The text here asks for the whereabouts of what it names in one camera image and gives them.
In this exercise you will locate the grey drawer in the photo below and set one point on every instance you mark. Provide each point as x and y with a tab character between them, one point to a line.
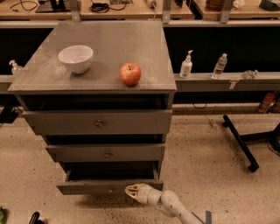
108	177
99	122
106	152

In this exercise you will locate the black stand base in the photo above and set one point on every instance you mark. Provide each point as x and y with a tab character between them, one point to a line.
272	138

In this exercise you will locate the grey drawer cabinet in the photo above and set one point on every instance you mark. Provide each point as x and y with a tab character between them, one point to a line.
45	84

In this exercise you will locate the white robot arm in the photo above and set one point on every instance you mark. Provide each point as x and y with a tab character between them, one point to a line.
167	202

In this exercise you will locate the black object bottom left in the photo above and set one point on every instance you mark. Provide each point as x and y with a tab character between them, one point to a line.
35	219

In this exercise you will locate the crumpled clear plastic wrap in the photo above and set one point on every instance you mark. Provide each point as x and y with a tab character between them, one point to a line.
250	75

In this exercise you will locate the grey top drawer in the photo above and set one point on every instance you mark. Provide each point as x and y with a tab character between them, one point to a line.
99	122

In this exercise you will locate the grey bottom drawer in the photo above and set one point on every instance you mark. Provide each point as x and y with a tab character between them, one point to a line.
108	177

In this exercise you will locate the clear plastic water bottle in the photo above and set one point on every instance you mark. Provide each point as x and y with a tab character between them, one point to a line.
220	66

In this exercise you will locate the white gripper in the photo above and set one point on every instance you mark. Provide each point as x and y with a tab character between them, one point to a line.
143	193

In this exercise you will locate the red apple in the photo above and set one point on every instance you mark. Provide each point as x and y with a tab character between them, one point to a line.
130	74

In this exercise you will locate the black monitor base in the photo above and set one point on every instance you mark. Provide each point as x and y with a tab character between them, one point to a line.
50	6

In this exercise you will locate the white pump lotion bottle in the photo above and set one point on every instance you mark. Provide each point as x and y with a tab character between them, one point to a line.
186	66

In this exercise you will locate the white ceramic bowl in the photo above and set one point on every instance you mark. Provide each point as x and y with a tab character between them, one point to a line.
76	58

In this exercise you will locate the grey middle drawer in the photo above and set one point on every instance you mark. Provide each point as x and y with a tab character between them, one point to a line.
106	152

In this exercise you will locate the green object at edge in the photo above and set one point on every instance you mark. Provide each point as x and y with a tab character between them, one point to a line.
2	216

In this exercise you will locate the orange spray can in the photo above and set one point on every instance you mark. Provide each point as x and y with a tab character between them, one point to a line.
264	105

